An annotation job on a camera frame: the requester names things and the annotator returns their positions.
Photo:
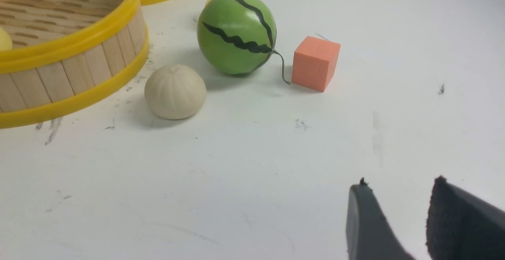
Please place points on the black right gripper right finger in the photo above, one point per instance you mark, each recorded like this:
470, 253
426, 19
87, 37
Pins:
461, 226

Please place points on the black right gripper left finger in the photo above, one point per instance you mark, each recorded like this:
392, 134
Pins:
368, 233

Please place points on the white bun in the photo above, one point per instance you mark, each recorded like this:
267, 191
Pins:
175, 92

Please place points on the yellow bun front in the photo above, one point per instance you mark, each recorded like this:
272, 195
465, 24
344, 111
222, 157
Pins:
6, 43

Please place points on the yellow-rimmed bamboo steamer tray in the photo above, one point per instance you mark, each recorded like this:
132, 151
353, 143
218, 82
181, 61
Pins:
67, 55

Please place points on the orange foam cube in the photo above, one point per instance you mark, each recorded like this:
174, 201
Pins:
314, 63

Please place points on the green toy watermelon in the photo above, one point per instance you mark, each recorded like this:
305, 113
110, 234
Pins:
237, 37

